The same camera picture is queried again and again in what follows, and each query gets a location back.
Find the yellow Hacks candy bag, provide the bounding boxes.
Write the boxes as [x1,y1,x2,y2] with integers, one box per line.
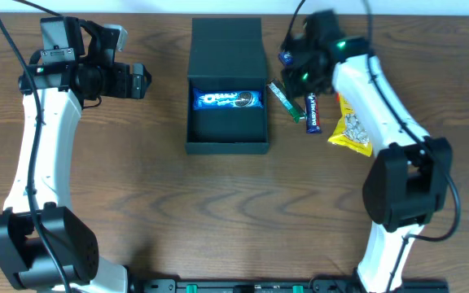
[328,93,373,157]

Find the black cardboard box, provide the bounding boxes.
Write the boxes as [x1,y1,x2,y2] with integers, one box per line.
[185,18,270,155]

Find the blue Oreo cookie pack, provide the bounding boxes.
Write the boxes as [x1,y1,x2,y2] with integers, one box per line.
[193,88,264,110]

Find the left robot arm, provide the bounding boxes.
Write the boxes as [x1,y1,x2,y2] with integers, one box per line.
[0,16,151,292]

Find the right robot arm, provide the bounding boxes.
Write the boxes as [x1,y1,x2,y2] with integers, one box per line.
[279,35,460,292]

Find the blue Eclipse mint pack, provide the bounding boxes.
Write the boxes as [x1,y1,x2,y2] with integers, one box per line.
[278,51,294,67]

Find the green gum pack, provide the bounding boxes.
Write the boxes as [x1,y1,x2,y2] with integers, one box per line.
[267,79,306,124]

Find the purple Dairy Milk bar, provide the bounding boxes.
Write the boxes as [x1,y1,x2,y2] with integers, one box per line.
[305,93,322,133]

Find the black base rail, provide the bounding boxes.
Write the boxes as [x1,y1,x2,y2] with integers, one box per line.
[130,278,449,293]

